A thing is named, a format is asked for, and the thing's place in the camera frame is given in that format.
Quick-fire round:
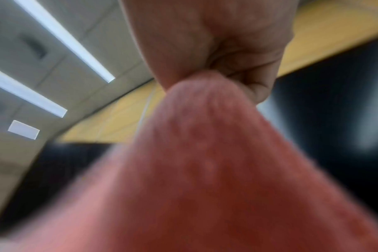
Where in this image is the dark ceiling vent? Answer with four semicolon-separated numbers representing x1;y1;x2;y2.
20;36;49;60

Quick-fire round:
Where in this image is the white ceiling fixture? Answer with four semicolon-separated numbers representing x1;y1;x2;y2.
7;120;41;140

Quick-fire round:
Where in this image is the pink cloth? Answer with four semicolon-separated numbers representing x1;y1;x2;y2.
8;70;378;252

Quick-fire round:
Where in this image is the ceiling light strip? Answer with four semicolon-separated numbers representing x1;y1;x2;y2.
0;64;68;118
14;0;116;83

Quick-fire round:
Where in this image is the person's right hand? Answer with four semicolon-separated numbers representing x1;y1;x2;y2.
118;0;299;104

